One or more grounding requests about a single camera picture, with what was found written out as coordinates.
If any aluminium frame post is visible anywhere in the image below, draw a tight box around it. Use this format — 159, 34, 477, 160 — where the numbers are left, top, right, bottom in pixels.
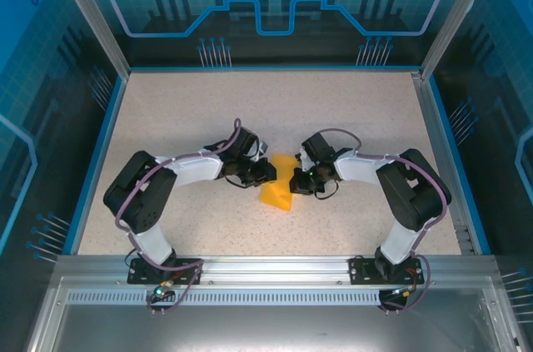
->
419, 0, 503, 78
47, 0, 131, 78

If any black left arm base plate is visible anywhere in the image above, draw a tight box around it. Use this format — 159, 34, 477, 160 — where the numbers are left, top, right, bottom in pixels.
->
127, 257, 204, 285

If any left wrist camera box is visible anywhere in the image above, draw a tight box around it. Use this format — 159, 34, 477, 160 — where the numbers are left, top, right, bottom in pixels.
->
249, 141, 270, 161

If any left cable connector with light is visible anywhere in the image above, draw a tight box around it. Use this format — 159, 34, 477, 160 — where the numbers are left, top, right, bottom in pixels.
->
152, 280, 174, 300

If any blue table edge strip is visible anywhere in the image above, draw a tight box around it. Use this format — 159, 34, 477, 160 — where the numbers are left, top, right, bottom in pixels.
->
426, 76, 492, 255
62, 75, 128, 255

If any cable connector with light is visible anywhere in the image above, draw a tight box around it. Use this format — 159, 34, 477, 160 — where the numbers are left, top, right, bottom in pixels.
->
389, 285, 417, 300
152, 280, 174, 300

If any aluminium table side rail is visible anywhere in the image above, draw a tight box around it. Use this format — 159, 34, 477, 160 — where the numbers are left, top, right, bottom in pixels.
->
410, 71, 478, 255

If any aluminium mounting rail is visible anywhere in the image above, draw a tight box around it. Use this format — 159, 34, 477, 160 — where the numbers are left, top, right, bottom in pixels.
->
56, 255, 499, 285

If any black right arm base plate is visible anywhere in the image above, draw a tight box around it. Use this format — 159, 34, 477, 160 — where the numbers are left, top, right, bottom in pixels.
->
348, 255, 426, 285

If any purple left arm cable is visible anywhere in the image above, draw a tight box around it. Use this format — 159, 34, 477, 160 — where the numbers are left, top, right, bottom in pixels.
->
115, 117, 205, 315

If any slotted grey cable duct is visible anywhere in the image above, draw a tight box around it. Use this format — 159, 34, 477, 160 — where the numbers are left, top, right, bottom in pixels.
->
66, 291, 486, 307

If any right cable connector with light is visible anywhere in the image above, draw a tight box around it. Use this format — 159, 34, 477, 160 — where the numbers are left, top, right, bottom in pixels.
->
389, 285, 417, 300

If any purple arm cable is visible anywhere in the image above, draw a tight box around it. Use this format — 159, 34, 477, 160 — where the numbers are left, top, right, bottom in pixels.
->
318, 129, 451, 315
115, 117, 205, 315

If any grey metal tray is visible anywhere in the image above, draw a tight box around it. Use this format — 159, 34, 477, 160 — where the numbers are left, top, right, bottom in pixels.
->
24, 276, 521, 352

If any yellow square paper sheet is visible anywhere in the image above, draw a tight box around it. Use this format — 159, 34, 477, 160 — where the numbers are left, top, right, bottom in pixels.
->
258, 153, 301, 214

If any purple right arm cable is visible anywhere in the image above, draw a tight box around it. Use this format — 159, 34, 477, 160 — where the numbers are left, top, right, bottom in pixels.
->
318, 129, 451, 315

